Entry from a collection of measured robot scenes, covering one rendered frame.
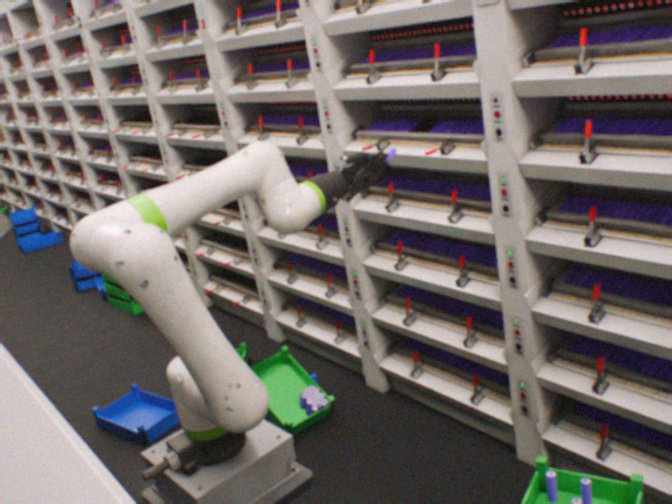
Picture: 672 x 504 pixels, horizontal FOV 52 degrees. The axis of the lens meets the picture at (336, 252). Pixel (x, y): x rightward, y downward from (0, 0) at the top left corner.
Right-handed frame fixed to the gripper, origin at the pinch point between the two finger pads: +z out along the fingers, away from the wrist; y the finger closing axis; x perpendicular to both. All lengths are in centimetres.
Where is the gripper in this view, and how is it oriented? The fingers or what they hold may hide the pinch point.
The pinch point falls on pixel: (376, 162)
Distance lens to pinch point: 189.2
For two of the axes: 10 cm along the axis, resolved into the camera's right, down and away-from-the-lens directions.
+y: 0.3, 8.4, 5.5
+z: 6.5, -4.3, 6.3
